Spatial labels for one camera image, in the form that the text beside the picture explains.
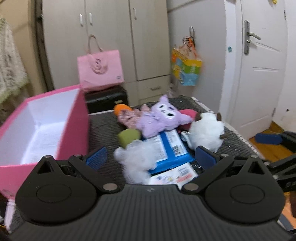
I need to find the black suitcase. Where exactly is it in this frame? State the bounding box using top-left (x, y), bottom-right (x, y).
top-left (85, 85), bottom-right (128, 113)

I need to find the pink paper shopping bag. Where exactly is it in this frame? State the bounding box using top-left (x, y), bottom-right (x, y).
top-left (77, 35), bottom-right (125, 93)

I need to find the blue tissue pack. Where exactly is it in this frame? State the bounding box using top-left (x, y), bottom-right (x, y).
top-left (143, 130), bottom-right (195, 174)

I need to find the green makeup sponge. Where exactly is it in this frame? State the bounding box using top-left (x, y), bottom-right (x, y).
top-left (117, 128), bottom-right (142, 148)

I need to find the pink floral scrunchie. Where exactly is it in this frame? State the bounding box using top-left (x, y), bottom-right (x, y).
top-left (117, 104), bottom-right (151, 129)

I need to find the blue object on floor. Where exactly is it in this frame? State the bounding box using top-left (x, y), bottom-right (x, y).
top-left (255, 133), bottom-right (282, 145)

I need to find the white round plush toy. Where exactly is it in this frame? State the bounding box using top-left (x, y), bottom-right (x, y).
top-left (187, 113), bottom-right (227, 153)

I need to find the orange makeup sponge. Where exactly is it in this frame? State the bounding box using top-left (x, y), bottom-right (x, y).
top-left (113, 104), bottom-right (132, 116)

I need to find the white door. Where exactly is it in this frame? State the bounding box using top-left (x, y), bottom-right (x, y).
top-left (231, 1), bottom-right (287, 139)

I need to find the white mesh bath pouf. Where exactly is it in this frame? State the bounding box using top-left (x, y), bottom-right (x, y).
top-left (113, 140), bottom-right (158, 185)

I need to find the pink storage box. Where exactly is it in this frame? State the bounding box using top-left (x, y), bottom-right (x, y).
top-left (1, 85), bottom-right (89, 233)

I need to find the silver door handle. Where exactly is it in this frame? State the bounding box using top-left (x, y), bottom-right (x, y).
top-left (244, 20), bottom-right (261, 55)

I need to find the small white tissue pack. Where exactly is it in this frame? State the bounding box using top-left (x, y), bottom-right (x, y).
top-left (149, 163), bottom-right (198, 189)

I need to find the white knitted cardigan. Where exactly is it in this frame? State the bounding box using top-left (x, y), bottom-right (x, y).
top-left (1, 18), bottom-right (30, 103)

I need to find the pink fluffy pompom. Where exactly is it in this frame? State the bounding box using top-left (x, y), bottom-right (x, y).
top-left (180, 109), bottom-right (198, 131)

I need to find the purple plush toy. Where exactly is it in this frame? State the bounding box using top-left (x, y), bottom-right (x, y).
top-left (136, 95), bottom-right (193, 138)

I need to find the colourful hanging gift bag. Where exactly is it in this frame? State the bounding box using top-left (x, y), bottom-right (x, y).
top-left (171, 26), bottom-right (203, 86)

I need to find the beige wardrobe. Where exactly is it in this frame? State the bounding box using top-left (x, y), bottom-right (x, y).
top-left (35, 1), bottom-right (170, 105)

